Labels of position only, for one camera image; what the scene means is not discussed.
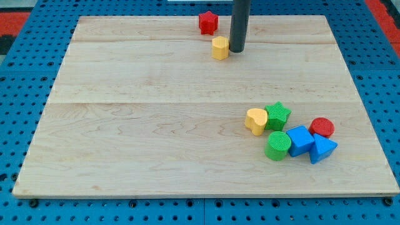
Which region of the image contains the yellow hexagon block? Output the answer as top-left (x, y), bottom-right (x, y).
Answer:
top-left (211, 36), bottom-right (229, 60)

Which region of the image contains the yellow heart block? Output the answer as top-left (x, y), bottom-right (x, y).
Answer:
top-left (244, 108), bottom-right (268, 136)

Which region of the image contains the light wooden board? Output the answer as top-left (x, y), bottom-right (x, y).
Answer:
top-left (12, 16), bottom-right (399, 199)

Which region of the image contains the green star block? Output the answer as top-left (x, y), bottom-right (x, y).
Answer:
top-left (265, 101), bottom-right (291, 131)

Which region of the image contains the green cylinder block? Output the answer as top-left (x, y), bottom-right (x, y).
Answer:
top-left (264, 131), bottom-right (291, 161)

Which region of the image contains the red star block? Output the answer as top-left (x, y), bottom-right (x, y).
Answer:
top-left (198, 11), bottom-right (219, 36)

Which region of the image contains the blue cube block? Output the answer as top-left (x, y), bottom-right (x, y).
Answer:
top-left (286, 125), bottom-right (314, 157)

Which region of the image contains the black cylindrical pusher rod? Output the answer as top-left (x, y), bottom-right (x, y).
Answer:
top-left (229, 0), bottom-right (251, 53)

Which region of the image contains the red cylinder block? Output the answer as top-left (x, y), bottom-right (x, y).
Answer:
top-left (308, 117), bottom-right (335, 138)

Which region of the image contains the blue triangle block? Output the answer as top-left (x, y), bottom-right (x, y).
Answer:
top-left (309, 133), bottom-right (338, 164)

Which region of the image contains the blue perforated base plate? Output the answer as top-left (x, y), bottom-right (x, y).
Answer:
top-left (1, 0), bottom-right (399, 224)

